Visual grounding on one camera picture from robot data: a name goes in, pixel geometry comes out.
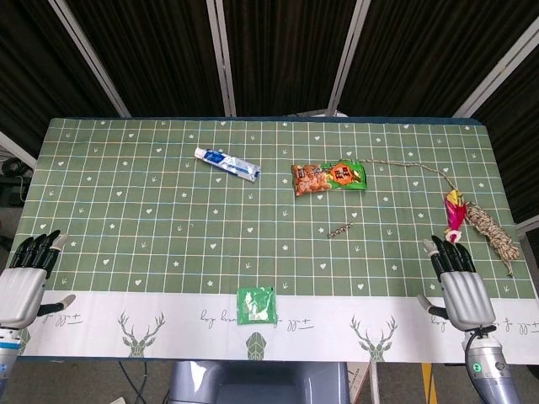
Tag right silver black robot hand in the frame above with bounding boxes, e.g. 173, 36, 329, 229
416, 235, 497, 332

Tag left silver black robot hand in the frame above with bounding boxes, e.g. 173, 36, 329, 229
0, 230, 77, 330

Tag pink yellow feather toy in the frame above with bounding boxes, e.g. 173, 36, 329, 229
442, 189, 469, 245

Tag green grid deer tablecloth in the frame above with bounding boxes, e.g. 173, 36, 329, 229
18, 117, 539, 364

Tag orange green snack bag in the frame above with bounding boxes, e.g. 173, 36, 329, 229
291, 158, 369, 199

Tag green plastic sachet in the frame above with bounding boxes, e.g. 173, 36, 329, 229
235, 284, 277, 327

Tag grey robot torso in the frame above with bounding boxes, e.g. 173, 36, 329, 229
168, 360, 351, 404

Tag blue white toothpaste tube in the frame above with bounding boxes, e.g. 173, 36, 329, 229
194, 146, 263, 183

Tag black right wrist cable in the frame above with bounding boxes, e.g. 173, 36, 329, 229
464, 325, 499, 368

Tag braided beige rope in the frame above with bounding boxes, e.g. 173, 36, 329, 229
356, 157, 522, 278

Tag black floor cables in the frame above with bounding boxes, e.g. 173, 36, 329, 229
116, 360, 149, 395

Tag white partition post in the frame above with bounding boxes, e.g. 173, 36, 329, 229
205, 0, 237, 117
451, 18, 539, 120
325, 0, 372, 115
0, 130, 39, 170
47, 0, 132, 119

